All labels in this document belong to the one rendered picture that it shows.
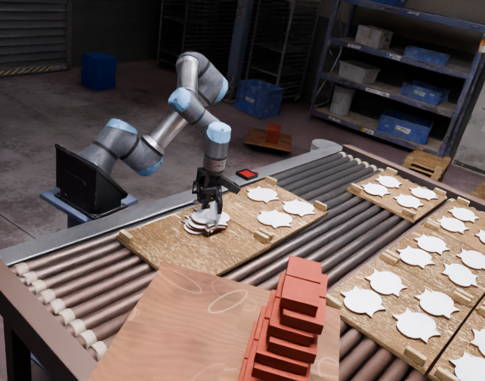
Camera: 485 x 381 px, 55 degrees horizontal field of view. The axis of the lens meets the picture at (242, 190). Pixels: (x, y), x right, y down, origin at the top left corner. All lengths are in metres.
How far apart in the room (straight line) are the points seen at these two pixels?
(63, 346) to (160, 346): 0.25
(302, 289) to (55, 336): 0.64
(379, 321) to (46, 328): 0.93
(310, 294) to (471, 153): 5.42
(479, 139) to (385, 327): 4.82
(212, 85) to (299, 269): 1.16
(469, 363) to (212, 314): 0.73
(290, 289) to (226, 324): 0.34
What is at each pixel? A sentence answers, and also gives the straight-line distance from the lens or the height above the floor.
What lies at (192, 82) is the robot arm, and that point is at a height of 1.41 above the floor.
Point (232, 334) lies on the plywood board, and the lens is 1.16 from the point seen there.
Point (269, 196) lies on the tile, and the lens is 2.01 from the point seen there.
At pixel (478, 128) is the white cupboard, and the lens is 6.15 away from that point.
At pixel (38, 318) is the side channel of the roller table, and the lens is 1.31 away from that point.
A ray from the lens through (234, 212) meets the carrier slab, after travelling 1.85.
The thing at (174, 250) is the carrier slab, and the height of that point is 0.94.
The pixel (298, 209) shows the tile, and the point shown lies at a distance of 1.95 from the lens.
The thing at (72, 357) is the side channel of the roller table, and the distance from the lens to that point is 1.21.
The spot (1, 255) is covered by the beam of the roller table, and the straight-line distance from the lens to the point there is 1.60.
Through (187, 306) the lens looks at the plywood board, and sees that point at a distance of 1.21.
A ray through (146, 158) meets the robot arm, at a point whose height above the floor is 1.04.
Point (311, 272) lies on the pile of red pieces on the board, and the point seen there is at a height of 1.31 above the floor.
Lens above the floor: 1.83
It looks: 26 degrees down
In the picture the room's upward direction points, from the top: 11 degrees clockwise
